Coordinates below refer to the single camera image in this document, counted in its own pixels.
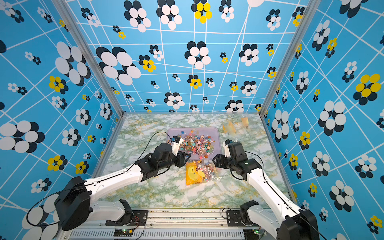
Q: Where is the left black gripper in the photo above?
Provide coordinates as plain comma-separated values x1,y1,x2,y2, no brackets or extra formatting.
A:
159,149,193,171

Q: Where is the yellow duck ziploc bag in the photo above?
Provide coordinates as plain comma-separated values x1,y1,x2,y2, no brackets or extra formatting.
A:
186,161,222,186
222,121,237,135

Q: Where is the clear ziploc bag of lollipops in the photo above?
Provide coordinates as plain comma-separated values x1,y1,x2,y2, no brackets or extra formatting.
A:
241,117,250,129

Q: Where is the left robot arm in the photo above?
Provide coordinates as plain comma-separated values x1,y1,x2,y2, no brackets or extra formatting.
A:
55,143,191,231

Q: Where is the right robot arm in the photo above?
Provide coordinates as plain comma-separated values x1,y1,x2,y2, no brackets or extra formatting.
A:
213,140,321,240

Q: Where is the pile of candies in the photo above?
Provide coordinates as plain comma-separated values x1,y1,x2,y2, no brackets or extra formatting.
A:
168,129,220,160

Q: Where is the lilac plastic tray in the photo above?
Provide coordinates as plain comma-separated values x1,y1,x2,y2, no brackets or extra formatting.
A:
166,127,223,161

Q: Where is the right controller board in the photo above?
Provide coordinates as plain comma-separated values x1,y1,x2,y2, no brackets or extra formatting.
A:
244,230,261,240

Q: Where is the controller board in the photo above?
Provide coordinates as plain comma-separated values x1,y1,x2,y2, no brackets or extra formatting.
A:
114,229,134,238
244,230,261,240

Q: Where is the left controller board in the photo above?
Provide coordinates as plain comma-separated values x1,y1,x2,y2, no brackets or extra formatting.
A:
114,229,134,238

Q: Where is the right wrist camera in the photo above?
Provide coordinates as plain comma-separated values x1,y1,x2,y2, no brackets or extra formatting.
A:
223,140,233,158

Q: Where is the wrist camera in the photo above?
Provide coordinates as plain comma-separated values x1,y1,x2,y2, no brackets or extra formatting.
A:
223,140,233,158
171,136,184,156

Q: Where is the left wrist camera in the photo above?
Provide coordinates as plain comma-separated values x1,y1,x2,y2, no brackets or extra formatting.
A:
171,136,184,156

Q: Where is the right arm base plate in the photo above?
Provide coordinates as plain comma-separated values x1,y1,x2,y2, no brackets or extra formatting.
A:
224,210,260,228

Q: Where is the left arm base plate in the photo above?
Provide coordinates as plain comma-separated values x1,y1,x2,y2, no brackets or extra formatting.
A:
105,210,149,227

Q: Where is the aluminium front rail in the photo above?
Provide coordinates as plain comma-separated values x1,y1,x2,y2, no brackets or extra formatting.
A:
57,209,275,240

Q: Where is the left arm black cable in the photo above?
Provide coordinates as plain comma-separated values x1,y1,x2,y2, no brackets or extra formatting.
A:
26,131,173,227

